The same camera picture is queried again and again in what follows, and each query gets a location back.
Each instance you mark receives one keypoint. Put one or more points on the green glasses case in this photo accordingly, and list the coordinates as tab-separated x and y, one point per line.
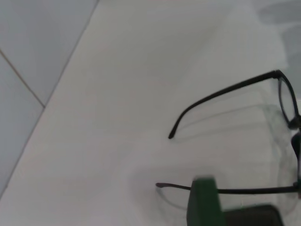
202	202

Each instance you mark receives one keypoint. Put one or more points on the black glasses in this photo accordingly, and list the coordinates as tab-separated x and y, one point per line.
278	74

